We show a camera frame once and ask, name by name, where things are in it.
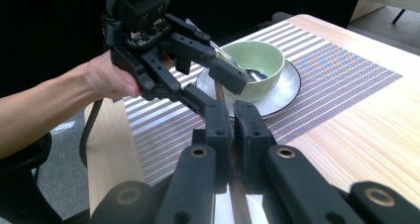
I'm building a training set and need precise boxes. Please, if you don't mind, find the black curtain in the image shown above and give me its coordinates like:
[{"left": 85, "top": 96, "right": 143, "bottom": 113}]
[{"left": 0, "top": 0, "right": 365, "bottom": 98}]

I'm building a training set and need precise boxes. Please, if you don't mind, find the metal spoon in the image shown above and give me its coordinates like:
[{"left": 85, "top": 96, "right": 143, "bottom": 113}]
[{"left": 184, "top": 18, "right": 269, "bottom": 83}]

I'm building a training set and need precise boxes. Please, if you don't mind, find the brown chopstick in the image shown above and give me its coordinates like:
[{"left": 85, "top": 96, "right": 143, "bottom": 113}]
[{"left": 213, "top": 80, "right": 253, "bottom": 224}]

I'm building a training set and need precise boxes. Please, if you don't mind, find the black office chair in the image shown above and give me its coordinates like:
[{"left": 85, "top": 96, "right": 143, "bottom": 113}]
[{"left": 0, "top": 133, "right": 91, "bottom": 224}]

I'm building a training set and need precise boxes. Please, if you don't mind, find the white plate with dark rim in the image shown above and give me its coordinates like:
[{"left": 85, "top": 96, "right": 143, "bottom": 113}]
[{"left": 194, "top": 59, "right": 302, "bottom": 120}]

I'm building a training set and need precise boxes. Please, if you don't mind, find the grey striped placemat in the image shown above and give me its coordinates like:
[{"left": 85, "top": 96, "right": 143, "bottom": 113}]
[{"left": 123, "top": 17, "right": 404, "bottom": 187}]

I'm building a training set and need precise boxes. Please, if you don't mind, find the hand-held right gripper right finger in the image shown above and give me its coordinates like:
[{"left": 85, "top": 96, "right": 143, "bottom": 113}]
[{"left": 233, "top": 100, "right": 277, "bottom": 192}]

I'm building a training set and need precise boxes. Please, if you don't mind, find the green bowl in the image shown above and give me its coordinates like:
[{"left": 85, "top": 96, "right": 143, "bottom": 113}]
[{"left": 219, "top": 40, "right": 286, "bottom": 103}]

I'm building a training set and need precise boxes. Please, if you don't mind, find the left hand-held gripper black cable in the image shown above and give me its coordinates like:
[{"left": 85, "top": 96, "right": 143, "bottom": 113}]
[{"left": 78, "top": 98, "right": 105, "bottom": 169}]

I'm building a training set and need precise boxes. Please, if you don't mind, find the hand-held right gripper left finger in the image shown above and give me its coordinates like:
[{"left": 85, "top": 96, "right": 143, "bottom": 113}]
[{"left": 192, "top": 99, "right": 234, "bottom": 194}]

